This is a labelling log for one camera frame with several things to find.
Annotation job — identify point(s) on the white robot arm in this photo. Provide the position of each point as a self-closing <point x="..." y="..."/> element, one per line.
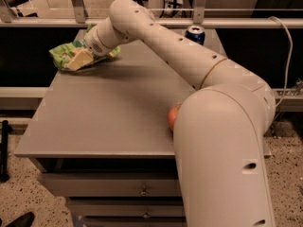
<point x="218" y="131"/>

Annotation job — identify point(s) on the top drawer knob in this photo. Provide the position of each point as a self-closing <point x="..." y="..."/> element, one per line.
<point x="144" y="191"/>

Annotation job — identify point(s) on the blue soda can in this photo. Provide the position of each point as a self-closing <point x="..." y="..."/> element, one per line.
<point x="196" y="34"/>

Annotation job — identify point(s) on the metal railing frame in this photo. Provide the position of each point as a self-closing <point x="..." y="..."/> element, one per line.
<point x="171" y="13"/>

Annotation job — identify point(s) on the green rice chip bag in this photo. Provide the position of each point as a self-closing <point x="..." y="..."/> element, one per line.
<point x="64" y="54"/>

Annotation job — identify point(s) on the black shoe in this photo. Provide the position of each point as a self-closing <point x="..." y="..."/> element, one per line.
<point x="25" y="220"/>

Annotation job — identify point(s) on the black pole stand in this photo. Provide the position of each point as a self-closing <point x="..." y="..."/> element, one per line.
<point x="5" y="130"/>

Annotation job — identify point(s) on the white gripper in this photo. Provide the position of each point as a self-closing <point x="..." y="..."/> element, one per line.
<point x="94" y="43"/>

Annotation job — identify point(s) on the red apple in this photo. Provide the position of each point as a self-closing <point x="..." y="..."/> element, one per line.
<point x="172" y="114"/>

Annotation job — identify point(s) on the drawer knob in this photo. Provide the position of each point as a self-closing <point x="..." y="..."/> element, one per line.
<point x="146" y="214"/>
<point x="144" y="191"/>

